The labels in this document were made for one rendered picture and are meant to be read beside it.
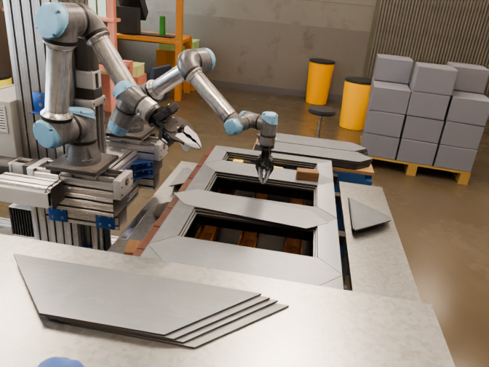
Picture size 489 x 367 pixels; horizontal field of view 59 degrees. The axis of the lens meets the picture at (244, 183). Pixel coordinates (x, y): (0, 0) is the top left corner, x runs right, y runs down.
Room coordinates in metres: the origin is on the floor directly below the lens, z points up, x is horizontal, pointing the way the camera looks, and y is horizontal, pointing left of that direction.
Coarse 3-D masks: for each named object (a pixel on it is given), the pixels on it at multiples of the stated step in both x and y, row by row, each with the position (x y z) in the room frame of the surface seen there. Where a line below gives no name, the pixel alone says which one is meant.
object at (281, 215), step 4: (276, 208) 1.80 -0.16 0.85; (280, 208) 1.80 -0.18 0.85; (284, 208) 1.81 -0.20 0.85; (288, 208) 1.81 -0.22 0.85; (292, 208) 1.81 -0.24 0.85; (276, 212) 1.76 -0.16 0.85; (280, 212) 1.77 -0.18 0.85; (284, 212) 1.77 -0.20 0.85; (288, 212) 1.77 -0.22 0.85; (272, 216) 1.72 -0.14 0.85; (276, 216) 1.72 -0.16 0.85; (280, 216) 1.72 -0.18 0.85; (284, 216) 1.73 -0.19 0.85; (288, 216) 1.73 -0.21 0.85; (272, 220) 1.68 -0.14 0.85; (276, 220) 1.69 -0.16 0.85; (280, 220) 1.69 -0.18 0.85; (284, 220) 1.69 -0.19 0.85; (288, 220) 1.70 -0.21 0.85
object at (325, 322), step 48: (0, 240) 1.04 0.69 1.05; (0, 288) 0.84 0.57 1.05; (240, 288) 0.92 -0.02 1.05; (288, 288) 0.94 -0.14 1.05; (336, 288) 0.96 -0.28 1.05; (0, 336) 0.68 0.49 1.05; (48, 336) 0.70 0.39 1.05; (96, 336) 0.71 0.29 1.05; (240, 336) 0.75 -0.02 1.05; (288, 336) 0.76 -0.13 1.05; (336, 336) 0.78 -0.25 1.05; (384, 336) 0.79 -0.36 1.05; (432, 336) 0.81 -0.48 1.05
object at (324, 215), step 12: (228, 156) 2.50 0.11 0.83; (240, 156) 2.50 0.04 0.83; (252, 156) 2.50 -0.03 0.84; (312, 168) 2.44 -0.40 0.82; (240, 180) 2.15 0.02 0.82; (252, 180) 2.15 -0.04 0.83; (276, 180) 2.15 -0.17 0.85; (288, 204) 1.86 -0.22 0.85; (192, 216) 1.68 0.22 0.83; (216, 216) 1.72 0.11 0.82; (228, 216) 1.72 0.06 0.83; (240, 216) 1.71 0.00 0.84; (324, 216) 1.76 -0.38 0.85; (288, 228) 1.68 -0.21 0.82; (300, 228) 1.68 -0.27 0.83; (312, 228) 1.67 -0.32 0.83
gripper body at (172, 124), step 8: (152, 112) 1.41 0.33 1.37; (152, 120) 1.44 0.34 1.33; (168, 120) 1.40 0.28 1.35; (176, 120) 1.41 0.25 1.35; (160, 128) 1.39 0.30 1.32; (168, 128) 1.38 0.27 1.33; (176, 128) 1.39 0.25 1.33; (160, 136) 1.41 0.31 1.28; (168, 136) 1.39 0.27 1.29; (168, 144) 1.41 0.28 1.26
